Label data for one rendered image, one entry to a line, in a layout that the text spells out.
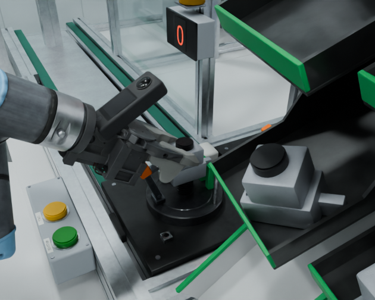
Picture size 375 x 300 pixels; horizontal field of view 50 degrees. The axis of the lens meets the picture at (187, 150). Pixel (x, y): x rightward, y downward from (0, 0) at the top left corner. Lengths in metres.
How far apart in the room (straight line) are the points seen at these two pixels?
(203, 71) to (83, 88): 0.54
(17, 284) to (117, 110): 0.39
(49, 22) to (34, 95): 1.12
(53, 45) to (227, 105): 0.73
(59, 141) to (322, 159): 0.32
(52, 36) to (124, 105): 1.10
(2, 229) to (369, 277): 0.43
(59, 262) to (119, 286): 0.11
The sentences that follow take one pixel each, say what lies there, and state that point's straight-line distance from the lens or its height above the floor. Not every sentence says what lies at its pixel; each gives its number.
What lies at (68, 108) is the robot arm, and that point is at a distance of 0.53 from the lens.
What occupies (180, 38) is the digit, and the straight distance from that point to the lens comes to 0.80.
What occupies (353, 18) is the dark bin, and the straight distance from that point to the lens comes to 0.31.
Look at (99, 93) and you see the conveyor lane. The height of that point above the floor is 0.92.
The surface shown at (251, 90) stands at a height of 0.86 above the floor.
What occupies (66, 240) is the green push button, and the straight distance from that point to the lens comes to 0.69.
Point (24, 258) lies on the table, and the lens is 0.84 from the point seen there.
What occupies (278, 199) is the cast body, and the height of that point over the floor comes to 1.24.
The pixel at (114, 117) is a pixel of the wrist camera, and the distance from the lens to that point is 0.56.
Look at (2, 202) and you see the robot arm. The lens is 0.57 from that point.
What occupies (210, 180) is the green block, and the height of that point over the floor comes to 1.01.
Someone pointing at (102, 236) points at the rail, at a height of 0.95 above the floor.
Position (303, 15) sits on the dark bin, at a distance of 0.33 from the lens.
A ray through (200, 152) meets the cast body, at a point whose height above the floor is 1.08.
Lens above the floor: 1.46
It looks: 35 degrees down
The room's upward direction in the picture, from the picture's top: straight up
